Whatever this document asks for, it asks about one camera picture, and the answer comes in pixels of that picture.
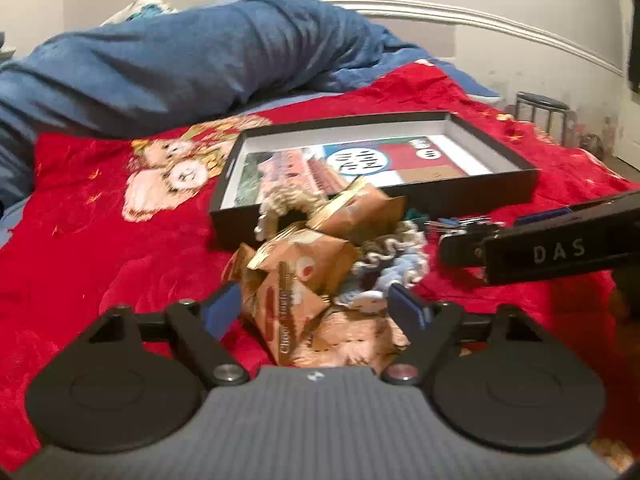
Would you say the dark wall fixture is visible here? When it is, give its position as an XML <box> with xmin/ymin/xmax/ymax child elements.
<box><xmin>627</xmin><ymin>35</ymin><xmax>640</xmax><ymax>93</ymax></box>

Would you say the blue duvet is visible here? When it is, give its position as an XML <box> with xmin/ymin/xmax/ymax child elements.
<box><xmin>0</xmin><ymin>0</ymin><xmax>501</xmax><ymax>211</ymax></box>

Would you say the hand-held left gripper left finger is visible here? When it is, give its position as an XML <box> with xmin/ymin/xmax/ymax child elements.
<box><xmin>87</xmin><ymin>282</ymin><xmax>250</xmax><ymax>386</ymax></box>

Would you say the black shallow cardboard box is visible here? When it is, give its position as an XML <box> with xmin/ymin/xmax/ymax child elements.
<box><xmin>210</xmin><ymin>110</ymin><xmax>541</xmax><ymax>251</ymax></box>

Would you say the colourful printed booklet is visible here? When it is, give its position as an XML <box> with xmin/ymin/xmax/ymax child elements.
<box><xmin>235</xmin><ymin>135</ymin><xmax>493</xmax><ymax>206</ymax></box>

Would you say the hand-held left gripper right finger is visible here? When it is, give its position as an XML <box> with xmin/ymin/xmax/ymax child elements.
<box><xmin>382</xmin><ymin>282</ymin><xmax>543</xmax><ymax>386</ymax></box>

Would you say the patterned pillow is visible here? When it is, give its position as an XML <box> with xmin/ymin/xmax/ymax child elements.
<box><xmin>100</xmin><ymin>0</ymin><xmax>177</xmax><ymax>26</ymax></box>

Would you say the red printed blanket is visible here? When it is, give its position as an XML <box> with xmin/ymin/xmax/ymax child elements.
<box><xmin>0</xmin><ymin>57</ymin><xmax>640</xmax><ymax>471</ymax></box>

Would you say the white bed headboard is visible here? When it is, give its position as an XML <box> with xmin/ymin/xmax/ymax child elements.
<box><xmin>300</xmin><ymin>0</ymin><xmax>626</xmax><ymax>73</ymax></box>

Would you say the grey white crochet scrunchie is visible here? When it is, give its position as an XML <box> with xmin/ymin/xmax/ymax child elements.
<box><xmin>357</xmin><ymin>220</ymin><xmax>427</xmax><ymax>273</ymax></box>

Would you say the light blue crochet scrunchie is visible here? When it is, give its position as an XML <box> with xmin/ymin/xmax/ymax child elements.
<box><xmin>350</xmin><ymin>254</ymin><xmax>432</xmax><ymax>292</ymax></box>

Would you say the cream crochet scrunchie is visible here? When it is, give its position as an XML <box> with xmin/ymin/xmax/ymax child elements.
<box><xmin>254</xmin><ymin>187</ymin><xmax>327</xmax><ymax>242</ymax></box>

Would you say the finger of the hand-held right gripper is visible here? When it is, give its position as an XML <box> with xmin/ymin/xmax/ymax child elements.
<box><xmin>515</xmin><ymin>196</ymin><xmax>621</xmax><ymax>226</ymax></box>
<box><xmin>439</xmin><ymin>230</ymin><xmax>488</xmax><ymax>267</ymax></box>

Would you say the dark metal stool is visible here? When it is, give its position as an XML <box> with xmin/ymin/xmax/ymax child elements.
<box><xmin>515</xmin><ymin>91</ymin><xmax>572</xmax><ymax>136</ymax></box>

